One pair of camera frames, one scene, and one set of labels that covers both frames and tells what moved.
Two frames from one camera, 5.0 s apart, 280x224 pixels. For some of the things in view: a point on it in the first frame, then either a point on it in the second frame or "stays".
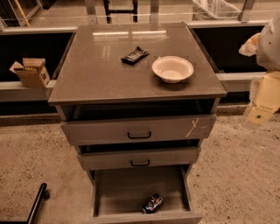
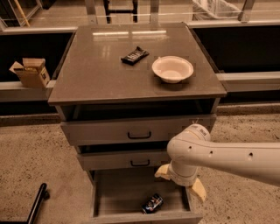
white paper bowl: x=171 y=69 stays
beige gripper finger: x=250 y=46 -> x=163 y=171
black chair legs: x=134 y=10 stays
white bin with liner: x=216 y=10 stays
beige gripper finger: x=261 y=114 -> x=199 y=189
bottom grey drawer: x=116 y=195 stays
